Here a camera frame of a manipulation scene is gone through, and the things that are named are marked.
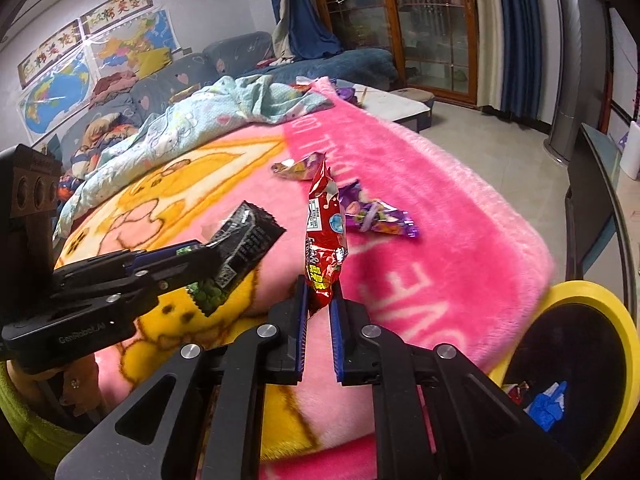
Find white vase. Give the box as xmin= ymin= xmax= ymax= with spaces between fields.
xmin=622 ymin=121 xmax=640 ymax=181

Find black snack packet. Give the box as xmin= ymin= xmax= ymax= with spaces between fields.
xmin=185 ymin=200 xmax=287 ymax=317

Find wooden glass sliding door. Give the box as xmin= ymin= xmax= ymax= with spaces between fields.
xmin=305 ymin=0 xmax=481 ymax=106

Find grey patterned sofa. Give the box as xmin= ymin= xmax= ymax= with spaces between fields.
xmin=60 ymin=30 xmax=276 ymax=201

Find person's left hand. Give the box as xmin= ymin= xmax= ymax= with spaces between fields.
xmin=10 ymin=352 xmax=101 ymax=413

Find gold crumpled wrapper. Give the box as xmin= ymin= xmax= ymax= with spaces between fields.
xmin=271 ymin=152 xmax=326 ymax=181

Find world map poster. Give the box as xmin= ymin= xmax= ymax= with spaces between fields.
xmin=19 ymin=52 xmax=96 ymax=136

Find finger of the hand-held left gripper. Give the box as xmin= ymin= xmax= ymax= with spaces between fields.
xmin=50 ymin=252 xmax=236 ymax=311
xmin=52 ymin=241 xmax=216 ymax=286

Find framed calligraphy scroll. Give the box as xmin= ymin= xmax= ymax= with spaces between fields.
xmin=17 ymin=20 xmax=83 ymax=88
xmin=80 ymin=0 xmax=151 ymax=36

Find pile of red clothes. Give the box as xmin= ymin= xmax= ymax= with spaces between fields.
xmin=92 ymin=71 xmax=138 ymax=107

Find grey tv cabinet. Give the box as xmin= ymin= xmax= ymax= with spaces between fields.
xmin=565 ymin=122 xmax=640 ymax=311

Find dark blue plush blanket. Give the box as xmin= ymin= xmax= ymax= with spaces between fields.
xmin=260 ymin=49 xmax=396 ymax=91

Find red snack packet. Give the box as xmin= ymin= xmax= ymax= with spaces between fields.
xmin=304 ymin=152 xmax=349 ymax=318

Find yellow-green trash bin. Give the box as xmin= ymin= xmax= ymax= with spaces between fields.
xmin=0 ymin=360 xmax=88 ymax=478

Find purple snack wrapper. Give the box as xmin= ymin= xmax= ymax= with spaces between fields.
xmin=339 ymin=180 xmax=420 ymax=239

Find pink plush blanket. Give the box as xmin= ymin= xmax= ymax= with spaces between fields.
xmin=52 ymin=77 xmax=556 ymax=480

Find yellow trash bin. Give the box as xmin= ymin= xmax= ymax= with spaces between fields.
xmin=492 ymin=280 xmax=640 ymax=480

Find blue plastic bag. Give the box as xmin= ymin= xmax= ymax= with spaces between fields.
xmin=525 ymin=381 xmax=568 ymax=431

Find round grey stool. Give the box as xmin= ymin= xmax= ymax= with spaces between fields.
xmin=387 ymin=87 xmax=436 ymax=105

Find blue curtain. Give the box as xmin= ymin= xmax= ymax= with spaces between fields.
xmin=260 ymin=0 xmax=343 ymax=58
xmin=492 ymin=0 xmax=546 ymax=121

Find white coffee table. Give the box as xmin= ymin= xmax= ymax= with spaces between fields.
xmin=350 ymin=82 xmax=435 ymax=133

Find red printed wrapper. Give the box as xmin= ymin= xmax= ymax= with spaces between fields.
xmin=507 ymin=381 xmax=532 ymax=406

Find grey tower air conditioner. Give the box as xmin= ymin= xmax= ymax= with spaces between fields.
xmin=542 ymin=0 xmax=584 ymax=162

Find yellow country map poster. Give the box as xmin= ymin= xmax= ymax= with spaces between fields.
xmin=90 ymin=7 xmax=178 ymax=78

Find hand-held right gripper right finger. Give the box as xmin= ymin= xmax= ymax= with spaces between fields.
xmin=327 ymin=280 xmax=581 ymax=480

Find colourful crumpled clothes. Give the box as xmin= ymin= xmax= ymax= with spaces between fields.
xmin=57 ymin=110 xmax=141 ymax=196

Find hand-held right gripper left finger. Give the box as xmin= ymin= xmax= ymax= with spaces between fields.
xmin=57 ymin=275 xmax=308 ymax=480

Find light blue printed quilt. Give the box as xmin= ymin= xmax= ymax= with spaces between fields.
xmin=52 ymin=74 xmax=335 ymax=238

